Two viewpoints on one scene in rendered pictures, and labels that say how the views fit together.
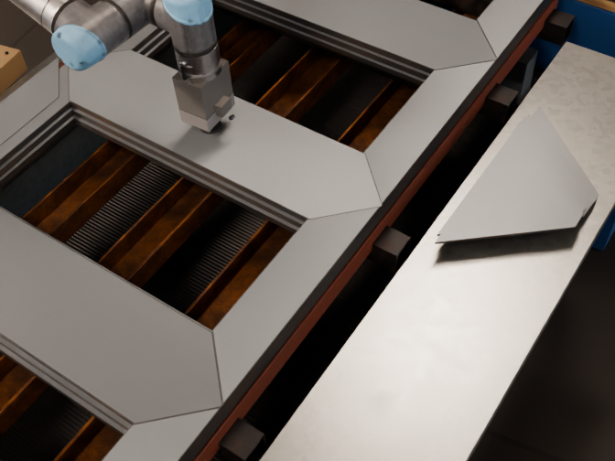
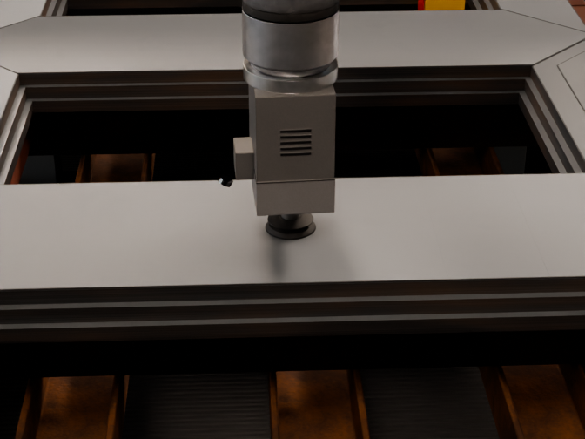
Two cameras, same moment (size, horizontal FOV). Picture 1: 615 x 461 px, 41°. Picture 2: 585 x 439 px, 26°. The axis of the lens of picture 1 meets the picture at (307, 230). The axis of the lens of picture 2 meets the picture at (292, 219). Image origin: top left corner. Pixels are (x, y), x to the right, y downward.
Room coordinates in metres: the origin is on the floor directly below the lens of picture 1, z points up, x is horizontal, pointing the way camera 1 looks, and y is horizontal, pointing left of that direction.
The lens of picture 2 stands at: (1.85, -0.43, 1.38)
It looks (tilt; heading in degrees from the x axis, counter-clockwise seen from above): 29 degrees down; 140
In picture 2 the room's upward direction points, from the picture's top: straight up
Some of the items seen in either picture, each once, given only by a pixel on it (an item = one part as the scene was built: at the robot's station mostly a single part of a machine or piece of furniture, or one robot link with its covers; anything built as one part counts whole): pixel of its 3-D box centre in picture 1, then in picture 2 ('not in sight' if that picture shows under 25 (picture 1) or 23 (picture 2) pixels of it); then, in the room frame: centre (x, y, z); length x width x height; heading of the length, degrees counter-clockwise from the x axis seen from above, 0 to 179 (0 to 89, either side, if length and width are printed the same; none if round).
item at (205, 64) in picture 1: (196, 55); (290, 34); (1.12, 0.17, 1.03); 0.08 x 0.08 x 0.05
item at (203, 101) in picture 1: (208, 91); (276, 125); (1.12, 0.16, 0.95); 0.10 x 0.09 x 0.16; 56
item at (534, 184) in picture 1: (536, 188); not in sight; (0.99, -0.43, 0.77); 0.45 x 0.20 x 0.04; 143
